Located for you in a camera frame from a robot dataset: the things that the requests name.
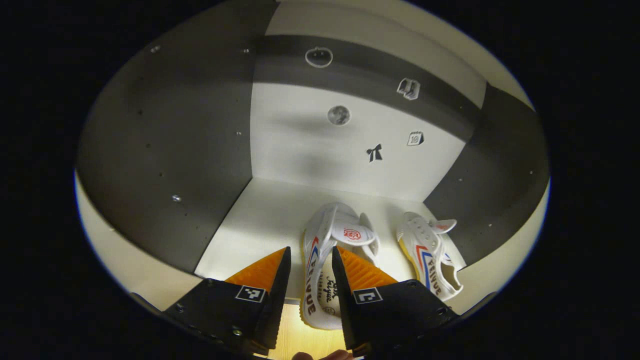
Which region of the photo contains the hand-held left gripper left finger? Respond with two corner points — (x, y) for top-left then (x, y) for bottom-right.
(162, 246), (292, 356)

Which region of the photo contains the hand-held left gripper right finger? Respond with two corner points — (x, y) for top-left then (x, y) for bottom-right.
(331, 246), (460, 357)

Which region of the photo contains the grey shoe cabinet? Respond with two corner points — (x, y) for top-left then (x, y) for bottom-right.
(75, 0), (551, 331)

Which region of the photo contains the white canvas shoe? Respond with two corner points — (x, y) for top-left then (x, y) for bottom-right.
(299, 202), (381, 331)
(396, 211), (467, 302)

